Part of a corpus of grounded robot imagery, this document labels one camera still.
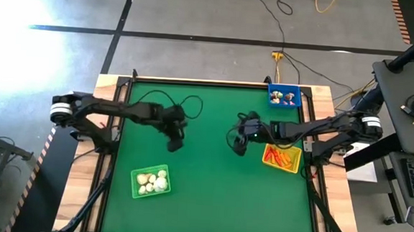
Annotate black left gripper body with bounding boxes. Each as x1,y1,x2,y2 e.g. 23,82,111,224
153,103,190,154

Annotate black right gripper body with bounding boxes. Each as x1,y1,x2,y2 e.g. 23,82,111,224
233,110,271,159

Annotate yellow plastic basket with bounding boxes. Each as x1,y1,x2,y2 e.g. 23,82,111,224
260,143,303,175

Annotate green plastic basket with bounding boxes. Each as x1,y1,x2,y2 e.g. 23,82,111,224
129,161,174,202

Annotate blue plastic basket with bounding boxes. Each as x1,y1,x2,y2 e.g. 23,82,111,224
266,83,305,111

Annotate yellow power plug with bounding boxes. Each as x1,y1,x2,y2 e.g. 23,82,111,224
269,50,285,84

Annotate black diagonal support strut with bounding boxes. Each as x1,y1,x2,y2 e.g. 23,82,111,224
55,157,117,232
302,179,361,232

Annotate round black stand base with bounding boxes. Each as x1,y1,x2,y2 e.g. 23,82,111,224
349,83,386,120

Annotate white paper sheet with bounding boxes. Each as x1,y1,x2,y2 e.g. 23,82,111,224
343,141,381,184

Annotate black desk support beam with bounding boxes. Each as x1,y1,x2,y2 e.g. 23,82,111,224
343,129,405,175

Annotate grey side desk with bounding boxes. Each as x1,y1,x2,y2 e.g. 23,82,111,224
366,55,414,155

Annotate grey keyboard tray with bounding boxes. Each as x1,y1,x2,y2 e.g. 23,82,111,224
379,152,414,232

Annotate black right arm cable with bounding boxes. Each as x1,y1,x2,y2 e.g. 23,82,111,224
224,109,251,152

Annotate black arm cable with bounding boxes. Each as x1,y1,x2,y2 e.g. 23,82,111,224
224,109,251,152
134,88,205,121

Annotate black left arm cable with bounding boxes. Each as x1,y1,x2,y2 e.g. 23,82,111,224
134,88,205,121

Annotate yellow floor cable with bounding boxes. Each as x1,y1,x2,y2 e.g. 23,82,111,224
331,75,378,113
310,0,341,15

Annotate long black floor cable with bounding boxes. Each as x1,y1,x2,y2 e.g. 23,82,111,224
245,0,289,53

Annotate coiled black floor cable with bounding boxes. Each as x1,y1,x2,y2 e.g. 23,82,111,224
275,0,300,17

